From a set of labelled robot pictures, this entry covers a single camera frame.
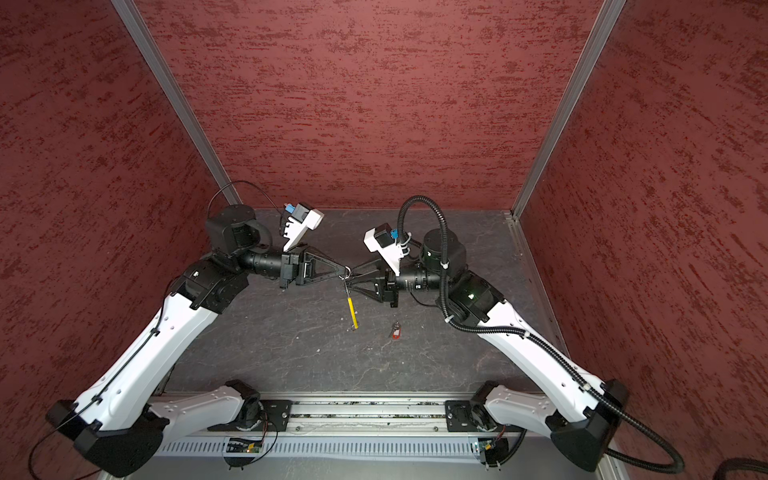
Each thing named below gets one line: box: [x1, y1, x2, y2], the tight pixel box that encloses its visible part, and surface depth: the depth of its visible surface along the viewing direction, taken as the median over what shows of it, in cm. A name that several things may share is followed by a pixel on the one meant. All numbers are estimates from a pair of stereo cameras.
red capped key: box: [392, 320, 402, 340], surface depth 91 cm
